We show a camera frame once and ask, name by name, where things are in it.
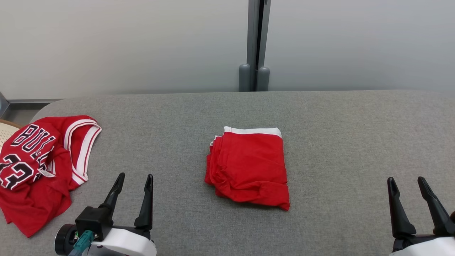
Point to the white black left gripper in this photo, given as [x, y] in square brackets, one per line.
[128, 243]

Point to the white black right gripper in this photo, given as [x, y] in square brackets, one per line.
[426, 247]

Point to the red Bulls basketball jersey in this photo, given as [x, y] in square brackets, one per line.
[42, 199]

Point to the red shorts with white waistband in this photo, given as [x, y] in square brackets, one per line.
[249, 167]

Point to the beige woven laundry basket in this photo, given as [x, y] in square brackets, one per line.
[7, 133]

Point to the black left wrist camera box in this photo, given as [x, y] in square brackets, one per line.
[92, 220]

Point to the grey wall base rail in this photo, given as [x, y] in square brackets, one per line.
[32, 101]

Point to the grey cylindrical post foot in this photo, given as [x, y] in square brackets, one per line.
[244, 78]
[263, 80]

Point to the grey vertical partition post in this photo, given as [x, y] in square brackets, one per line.
[253, 32]

